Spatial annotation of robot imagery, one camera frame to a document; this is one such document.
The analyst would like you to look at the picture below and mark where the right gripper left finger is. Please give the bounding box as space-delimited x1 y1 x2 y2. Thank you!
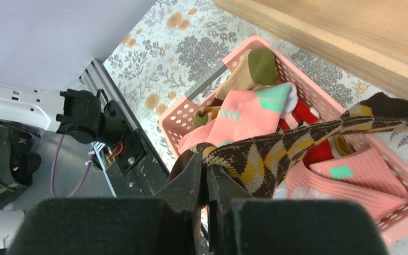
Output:
7 153 202 254

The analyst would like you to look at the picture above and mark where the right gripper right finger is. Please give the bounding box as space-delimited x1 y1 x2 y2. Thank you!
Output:
207 166 387 254

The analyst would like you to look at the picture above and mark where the brown beige argyle sock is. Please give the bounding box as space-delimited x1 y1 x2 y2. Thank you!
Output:
184 92 408 198

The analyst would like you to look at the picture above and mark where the pink sock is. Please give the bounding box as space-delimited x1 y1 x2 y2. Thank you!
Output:
177 83 296 154
273 147 408 221

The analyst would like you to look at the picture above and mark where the plain red sock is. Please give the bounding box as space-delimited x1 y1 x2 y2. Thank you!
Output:
278 98 335 169

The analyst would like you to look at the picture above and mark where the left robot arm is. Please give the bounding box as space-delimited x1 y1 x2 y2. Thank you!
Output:
0 82 127 145

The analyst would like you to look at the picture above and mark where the pink plastic basket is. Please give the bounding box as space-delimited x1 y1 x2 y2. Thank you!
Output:
159 36 408 245

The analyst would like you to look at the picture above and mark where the floral table mat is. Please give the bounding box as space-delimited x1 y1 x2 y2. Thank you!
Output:
103 0 408 255

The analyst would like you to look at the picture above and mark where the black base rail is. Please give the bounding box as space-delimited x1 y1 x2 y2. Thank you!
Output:
79 59 169 197

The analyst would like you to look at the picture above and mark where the wooden hanger rack frame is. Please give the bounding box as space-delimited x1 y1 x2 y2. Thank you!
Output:
215 1 408 99

